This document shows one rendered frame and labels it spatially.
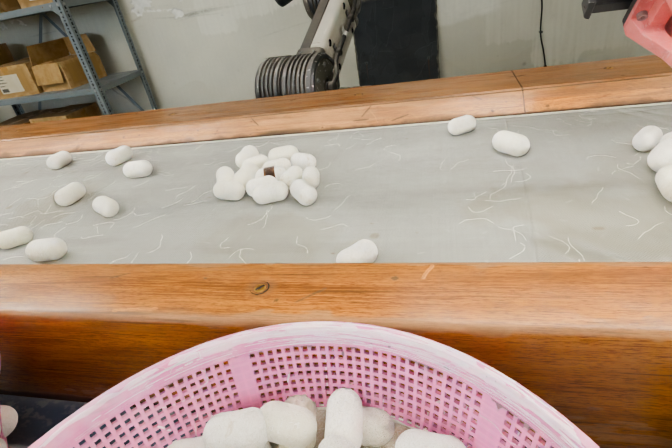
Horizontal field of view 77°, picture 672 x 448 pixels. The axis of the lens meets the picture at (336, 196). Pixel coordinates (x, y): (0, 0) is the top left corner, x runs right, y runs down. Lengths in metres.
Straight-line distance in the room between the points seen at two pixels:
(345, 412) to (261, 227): 0.20
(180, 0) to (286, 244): 2.52
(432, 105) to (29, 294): 0.45
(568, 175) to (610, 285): 0.17
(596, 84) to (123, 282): 0.52
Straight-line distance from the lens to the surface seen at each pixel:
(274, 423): 0.23
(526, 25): 2.48
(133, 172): 0.57
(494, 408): 0.21
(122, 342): 0.32
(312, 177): 0.41
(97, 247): 0.45
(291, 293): 0.26
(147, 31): 2.96
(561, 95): 0.57
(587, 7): 0.42
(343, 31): 0.93
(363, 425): 0.23
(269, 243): 0.35
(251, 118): 0.61
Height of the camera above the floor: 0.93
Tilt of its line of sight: 28 degrees down
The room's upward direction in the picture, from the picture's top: 11 degrees counter-clockwise
